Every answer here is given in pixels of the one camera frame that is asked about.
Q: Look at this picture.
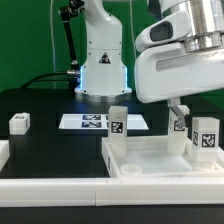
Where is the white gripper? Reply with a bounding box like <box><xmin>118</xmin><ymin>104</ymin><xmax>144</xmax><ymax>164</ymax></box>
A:
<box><xmin>135</xmin><ymin>9</ymin><xmax>224</xmax><ymax>128</ymax></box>

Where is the white square tabletop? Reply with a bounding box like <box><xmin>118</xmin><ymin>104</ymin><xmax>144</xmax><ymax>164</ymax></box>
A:
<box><xmin>102</xmin><ymin>136</ymin><xmax>224</xmax><ymax>179</ymax></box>

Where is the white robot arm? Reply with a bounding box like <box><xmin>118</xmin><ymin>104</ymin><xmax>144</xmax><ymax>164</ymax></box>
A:
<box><xmin>76</xmin><ymin>0</ymin><xmax>224</xmax><ymax>126</ymax></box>

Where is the white front fence bar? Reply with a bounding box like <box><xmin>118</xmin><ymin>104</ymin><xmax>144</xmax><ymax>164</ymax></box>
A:
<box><xmin>0</xmin><ymin>177</ymin><xmax>224</xmax><ymax>207</ymax></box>

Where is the white left fence piece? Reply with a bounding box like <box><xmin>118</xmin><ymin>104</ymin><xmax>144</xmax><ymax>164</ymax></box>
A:
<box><xmin>0</xmin><ymin>140</ymin><xmax>10</xmax><ymax>171</ymax></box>

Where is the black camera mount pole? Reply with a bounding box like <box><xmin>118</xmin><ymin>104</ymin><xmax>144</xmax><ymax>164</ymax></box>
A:
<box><xmin>59</xmin><ymin>0</ymin><xmax>84</xmax><ymax>91</ymax></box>

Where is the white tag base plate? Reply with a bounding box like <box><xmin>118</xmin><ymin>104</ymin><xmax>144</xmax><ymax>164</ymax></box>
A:
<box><xmin>59</xmin><ymin>114</ymin><xmax>148</xmax><ymax>130</ymax></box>

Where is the black cable bundle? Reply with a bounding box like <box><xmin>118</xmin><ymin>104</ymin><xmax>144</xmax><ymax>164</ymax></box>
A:
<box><xmin>20</xmin><ymin>69</ymin><xmax>81</xmax><ymax>90</ymax></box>

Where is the white hanging cable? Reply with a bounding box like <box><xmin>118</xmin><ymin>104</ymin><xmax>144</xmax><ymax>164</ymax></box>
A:
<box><xmin>49</xmin><ymin>0</ymin><xmax>58</xmax><ymax>90</ymax></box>

